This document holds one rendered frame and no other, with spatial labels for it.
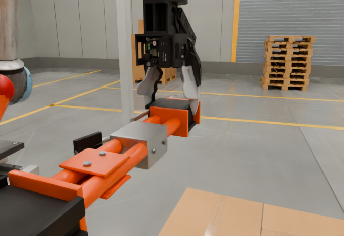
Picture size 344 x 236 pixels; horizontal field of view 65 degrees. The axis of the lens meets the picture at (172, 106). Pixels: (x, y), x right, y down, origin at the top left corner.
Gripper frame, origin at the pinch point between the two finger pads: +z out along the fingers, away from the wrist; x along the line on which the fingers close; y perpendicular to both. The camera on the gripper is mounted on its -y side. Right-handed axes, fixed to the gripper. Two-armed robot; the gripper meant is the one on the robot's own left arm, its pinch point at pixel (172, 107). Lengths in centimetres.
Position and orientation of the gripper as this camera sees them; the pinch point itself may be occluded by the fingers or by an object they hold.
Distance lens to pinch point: 52.5
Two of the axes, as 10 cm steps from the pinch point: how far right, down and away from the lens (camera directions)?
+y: -4.0, 2.4, -8.9
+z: 0.0, 9.7, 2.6
